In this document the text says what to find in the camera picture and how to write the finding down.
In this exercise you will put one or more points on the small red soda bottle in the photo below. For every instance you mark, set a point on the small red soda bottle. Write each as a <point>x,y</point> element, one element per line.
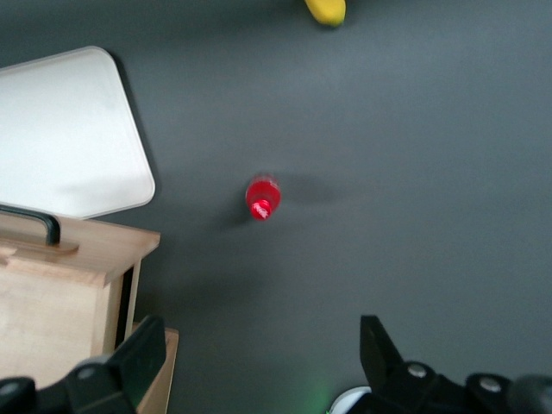
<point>264,198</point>

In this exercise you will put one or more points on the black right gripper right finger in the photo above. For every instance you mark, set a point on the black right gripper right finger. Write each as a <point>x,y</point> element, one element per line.
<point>384,358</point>

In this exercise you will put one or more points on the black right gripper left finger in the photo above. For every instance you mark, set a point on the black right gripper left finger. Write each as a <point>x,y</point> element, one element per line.
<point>133,358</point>

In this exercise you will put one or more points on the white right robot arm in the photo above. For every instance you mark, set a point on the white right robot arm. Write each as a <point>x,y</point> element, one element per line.
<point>351,401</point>

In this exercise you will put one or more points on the wooden drawer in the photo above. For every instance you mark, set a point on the wooden drawer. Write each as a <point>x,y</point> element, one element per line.
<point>43,310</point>

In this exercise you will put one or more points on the beige rectangular tray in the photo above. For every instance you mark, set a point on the beige rectangular tray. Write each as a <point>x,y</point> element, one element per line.
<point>64,138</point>

